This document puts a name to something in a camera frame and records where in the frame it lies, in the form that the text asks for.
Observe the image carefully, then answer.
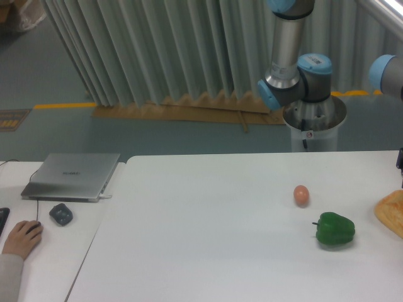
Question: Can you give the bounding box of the brown cardboard sheet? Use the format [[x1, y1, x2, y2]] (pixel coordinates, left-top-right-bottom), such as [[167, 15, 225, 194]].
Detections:
[[92, 91, 284, 126]]

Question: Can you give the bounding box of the black computer mouse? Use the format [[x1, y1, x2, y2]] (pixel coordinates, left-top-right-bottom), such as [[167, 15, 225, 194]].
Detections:
[[26, 221, 42, 235]]

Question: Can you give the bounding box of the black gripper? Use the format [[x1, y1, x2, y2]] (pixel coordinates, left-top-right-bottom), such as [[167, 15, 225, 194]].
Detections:
[[396, 147, 403, 172]]

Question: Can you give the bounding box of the dark grey round device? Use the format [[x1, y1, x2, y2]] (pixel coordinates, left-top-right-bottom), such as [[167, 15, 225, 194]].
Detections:
[[49, 203, 74, 227]]

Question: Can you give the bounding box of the person's bare hand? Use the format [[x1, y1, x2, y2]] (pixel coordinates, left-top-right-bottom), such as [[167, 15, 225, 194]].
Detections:
[[2, 220, 43, 260]]

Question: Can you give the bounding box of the black keyboard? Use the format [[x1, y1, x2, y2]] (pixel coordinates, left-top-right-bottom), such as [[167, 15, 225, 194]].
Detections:
[[0, 208, 10, 236]]

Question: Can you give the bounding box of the golden brown bread loaf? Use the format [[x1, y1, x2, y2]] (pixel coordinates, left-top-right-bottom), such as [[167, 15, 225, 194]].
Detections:
[[374, 190, 403, 238]]

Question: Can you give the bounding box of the silver closed laptop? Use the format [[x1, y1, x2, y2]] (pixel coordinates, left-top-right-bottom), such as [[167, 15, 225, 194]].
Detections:
[[21, 153, 120, 202]]

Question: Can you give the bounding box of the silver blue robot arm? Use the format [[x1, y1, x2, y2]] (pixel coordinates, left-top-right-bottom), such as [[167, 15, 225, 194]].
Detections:
[[258, 1, 402, 152]]

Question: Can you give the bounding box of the green bell pepper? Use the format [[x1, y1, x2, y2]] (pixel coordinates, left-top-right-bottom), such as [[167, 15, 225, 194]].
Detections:
[[312, 212, 355, 246]]

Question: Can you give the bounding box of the beige sleeved forearm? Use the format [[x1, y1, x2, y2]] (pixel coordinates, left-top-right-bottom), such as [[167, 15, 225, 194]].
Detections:
[[1, 254, 24, 302]]

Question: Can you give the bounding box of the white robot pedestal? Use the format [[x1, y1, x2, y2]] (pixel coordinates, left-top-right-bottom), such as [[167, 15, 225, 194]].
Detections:
[[283, 96, 347, 152]]

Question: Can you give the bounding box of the pale green pleated curtain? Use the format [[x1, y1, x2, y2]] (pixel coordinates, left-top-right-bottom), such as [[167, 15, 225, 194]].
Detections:
[[42, 1, 402, 106]]

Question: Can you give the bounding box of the white laptop cable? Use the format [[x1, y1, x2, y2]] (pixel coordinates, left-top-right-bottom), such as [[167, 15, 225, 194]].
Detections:
[[99, 162, 122, 199]]

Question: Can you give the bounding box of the brown egg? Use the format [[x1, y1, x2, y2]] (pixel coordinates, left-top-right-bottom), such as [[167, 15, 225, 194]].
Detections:
[[293, 185, 310, 207]]

